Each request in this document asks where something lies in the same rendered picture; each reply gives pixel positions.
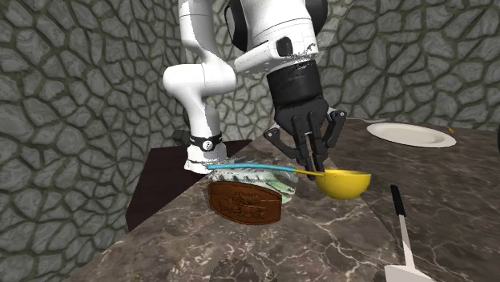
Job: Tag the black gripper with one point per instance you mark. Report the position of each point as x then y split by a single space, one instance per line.
295 88

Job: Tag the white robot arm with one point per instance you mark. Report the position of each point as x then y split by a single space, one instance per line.
199 84

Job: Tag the white green patterned dish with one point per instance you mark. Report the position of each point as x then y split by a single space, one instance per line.
283 187

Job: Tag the brown oval embossed plaque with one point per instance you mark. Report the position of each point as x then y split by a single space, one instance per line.
246 203

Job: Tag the white plate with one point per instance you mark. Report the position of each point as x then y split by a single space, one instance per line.
410 134

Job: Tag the small orange stick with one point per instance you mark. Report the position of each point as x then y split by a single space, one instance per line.
450 129

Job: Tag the dark robot stand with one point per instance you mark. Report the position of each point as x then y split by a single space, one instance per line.
160 183

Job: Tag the black object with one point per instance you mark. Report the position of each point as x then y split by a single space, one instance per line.
499 140

